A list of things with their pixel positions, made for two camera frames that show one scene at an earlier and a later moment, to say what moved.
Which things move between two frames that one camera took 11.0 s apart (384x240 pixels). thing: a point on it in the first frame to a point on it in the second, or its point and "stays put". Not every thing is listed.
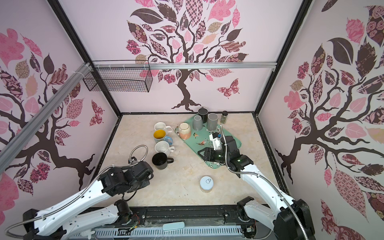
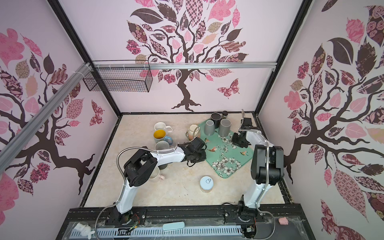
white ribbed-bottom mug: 162,126 stays put
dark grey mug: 212,121 to 224,127
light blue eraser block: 173,226 stays put
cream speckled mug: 163,146 stays put
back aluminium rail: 183,64 stays put
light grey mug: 197,123 to 209,127
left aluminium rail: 77,77 stays put
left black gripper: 145,183 to 203,157
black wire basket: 121,76 stays put
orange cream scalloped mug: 183,130 to 193,132
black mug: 203,113 to 216,117
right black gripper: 209,152 to 234,140
